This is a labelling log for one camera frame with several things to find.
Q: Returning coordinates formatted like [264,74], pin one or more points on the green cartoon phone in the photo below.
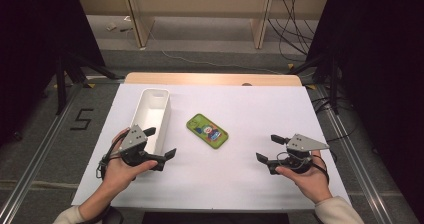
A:
[206,130]

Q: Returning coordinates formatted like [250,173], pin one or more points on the person's left hand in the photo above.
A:
[116,172]

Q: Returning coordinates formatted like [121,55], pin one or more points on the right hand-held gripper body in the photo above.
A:
[301,144]

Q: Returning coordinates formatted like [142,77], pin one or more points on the dark round object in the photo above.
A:
[113,215]

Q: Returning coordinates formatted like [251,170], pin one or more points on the white table sheet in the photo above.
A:
[250,117]

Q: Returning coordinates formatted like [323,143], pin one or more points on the aluminium floor rail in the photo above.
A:
[353,157]
[36,167]

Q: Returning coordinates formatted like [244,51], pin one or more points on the white oblong storage box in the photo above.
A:
[151,109]

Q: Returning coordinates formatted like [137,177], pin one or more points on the dark curtain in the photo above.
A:
[33,50]
[383,67]

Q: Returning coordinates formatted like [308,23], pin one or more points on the light wooden shelf unit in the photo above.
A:
[200,4]

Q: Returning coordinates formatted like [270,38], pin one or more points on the small black floor item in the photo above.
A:
[126,29]

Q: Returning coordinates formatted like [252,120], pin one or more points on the person's right hand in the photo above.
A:
[310,182]

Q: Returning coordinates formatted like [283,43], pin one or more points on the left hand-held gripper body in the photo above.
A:
[132,140]

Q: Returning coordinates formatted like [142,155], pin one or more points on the yellow tape piece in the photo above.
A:
[290,65]
[90,85]
[311,86]

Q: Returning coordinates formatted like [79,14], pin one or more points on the black metal stand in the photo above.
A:
[61,84]
[333,80]

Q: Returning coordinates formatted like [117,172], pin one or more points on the small white floor item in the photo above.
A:
[111,26]

